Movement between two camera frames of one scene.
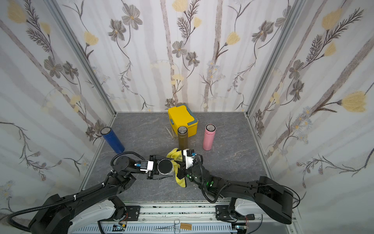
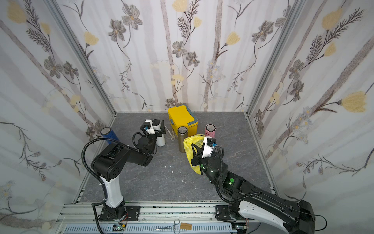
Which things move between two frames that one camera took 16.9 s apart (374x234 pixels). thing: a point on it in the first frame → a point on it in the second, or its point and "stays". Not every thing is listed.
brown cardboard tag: x=187 y=226 stays
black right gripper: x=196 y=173 → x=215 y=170
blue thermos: x=108 y=133 stays
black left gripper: x=151 y=173 → x=162 y=128
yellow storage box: x=181 y=116 stays
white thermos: x=165 y=166 → x=160 y=140
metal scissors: x=176 y=222 stays
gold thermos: x=183 y=137 stays
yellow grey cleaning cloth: x=177 y=155 → x=196 y=140
